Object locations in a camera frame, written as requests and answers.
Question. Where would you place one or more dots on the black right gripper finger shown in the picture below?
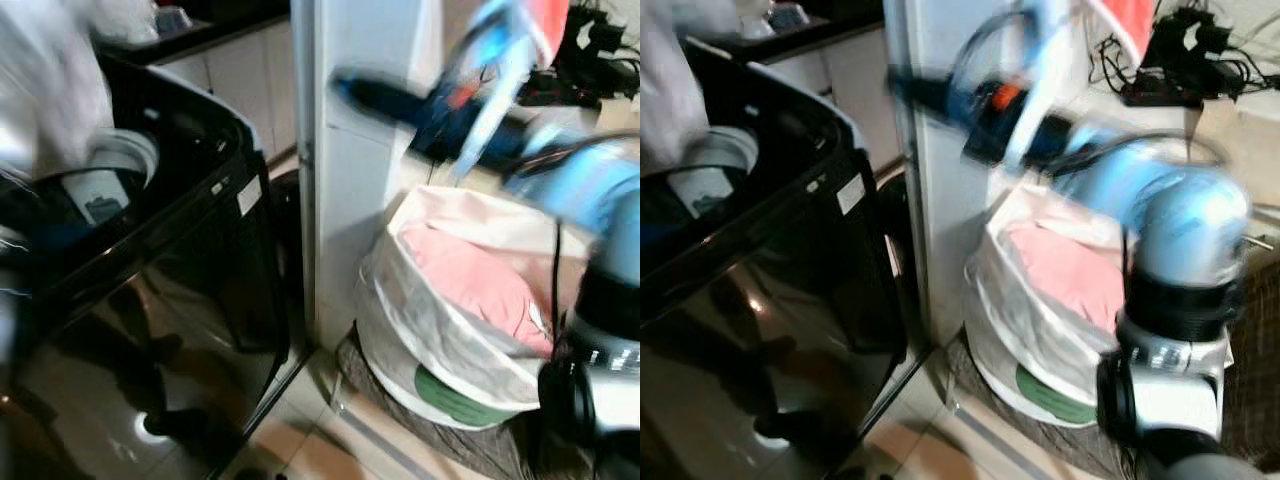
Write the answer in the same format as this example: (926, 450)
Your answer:
(930, 98)
(375, 78)
(925, 76)
(380, 98)

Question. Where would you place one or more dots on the white garment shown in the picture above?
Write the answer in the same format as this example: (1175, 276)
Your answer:
(675, 80)
(50, 90)

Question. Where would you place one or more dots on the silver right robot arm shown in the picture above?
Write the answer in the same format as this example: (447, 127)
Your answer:
(1190, 230)
(600, 190)

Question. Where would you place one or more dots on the black top-load washing machine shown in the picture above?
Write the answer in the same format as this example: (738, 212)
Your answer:
(190, 300)
(820, 300)

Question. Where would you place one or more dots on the dark kitchen counter with cabinets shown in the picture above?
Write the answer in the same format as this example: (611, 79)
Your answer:
(240, 70)
(850, 70)

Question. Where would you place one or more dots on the white tall cabinet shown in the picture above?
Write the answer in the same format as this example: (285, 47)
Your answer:
(350, 200)
(940, 220)

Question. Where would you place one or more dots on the red cloth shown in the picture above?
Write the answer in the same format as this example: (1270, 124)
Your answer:
(548, 25)
(1125, 25)

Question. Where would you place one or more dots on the white sticker on washer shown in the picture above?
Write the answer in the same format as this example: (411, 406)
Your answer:
(851, 194)
(249, 196)

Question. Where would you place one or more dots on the glass bowl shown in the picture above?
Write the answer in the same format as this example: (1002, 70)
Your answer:
(789, 15)
(173, 18)

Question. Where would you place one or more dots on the pink garment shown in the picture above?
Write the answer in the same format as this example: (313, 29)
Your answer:
(475, 280)
(1070, 270)

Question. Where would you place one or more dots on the white fabric laundry basket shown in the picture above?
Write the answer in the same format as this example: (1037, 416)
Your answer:
(1030, 320)
(440, 330)

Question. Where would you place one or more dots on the white washer drum rim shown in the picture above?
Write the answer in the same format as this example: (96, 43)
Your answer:
(735, 150)
(125, 155)

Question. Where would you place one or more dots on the green label on basket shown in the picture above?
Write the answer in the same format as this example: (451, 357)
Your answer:
(1050, 398)

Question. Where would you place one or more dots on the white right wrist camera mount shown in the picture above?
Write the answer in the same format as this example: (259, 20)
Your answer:
(1040, 60)
(500, 70)

